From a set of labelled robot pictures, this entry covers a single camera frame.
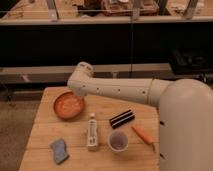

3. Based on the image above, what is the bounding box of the orange ceramic bowl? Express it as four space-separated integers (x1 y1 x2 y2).
53 92 84 120

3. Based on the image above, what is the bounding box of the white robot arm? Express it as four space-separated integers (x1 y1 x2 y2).
67 62 213 171

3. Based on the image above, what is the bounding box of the black striped block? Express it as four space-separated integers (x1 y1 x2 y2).
109 110 135 129

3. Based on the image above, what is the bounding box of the white plastic bottle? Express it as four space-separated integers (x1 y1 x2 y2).
87 113 98 151

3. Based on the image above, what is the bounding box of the orange carrot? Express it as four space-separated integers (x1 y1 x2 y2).
132 126 155 151

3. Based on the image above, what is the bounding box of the black box on right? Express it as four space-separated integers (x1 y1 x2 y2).
169 49 213 75

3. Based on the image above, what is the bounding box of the metal frame rail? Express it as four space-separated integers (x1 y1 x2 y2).
0 63 213 84

